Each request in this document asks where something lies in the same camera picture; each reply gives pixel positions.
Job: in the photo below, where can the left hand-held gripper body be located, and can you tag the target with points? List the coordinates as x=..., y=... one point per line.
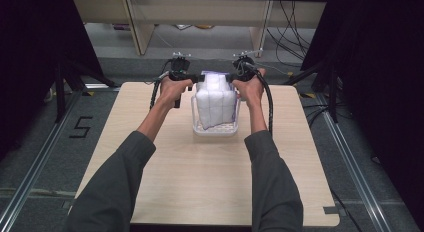
x=180, y=67

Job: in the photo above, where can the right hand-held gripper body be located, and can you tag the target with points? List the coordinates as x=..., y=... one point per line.
x=245, y=68

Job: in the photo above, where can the white cloth with purple stripes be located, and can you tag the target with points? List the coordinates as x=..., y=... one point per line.
x=216, y=102

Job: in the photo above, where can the person's right hand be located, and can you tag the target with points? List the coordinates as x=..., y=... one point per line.
x=251, y=90

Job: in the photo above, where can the person's left hand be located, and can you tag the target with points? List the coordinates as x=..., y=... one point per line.
x=173, y=90

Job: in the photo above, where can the yellow item under desk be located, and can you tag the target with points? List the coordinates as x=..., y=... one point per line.
x=204, y=26

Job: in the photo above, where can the beige desk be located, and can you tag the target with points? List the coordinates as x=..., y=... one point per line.
x=200, y=10

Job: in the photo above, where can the yellow black floor tape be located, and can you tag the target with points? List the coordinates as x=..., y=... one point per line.
x=88, y=93
x=308, y=95

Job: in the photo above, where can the black metal stand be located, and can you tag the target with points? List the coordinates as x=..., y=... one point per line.
x=68, y=82
x=328, y=82

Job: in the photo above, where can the dark curtain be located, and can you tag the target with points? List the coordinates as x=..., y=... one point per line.
x=380, y=75
x=30, y=58

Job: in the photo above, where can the aluminium floor rail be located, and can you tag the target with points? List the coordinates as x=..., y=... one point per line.
x=36, y=163
x=353, y=165

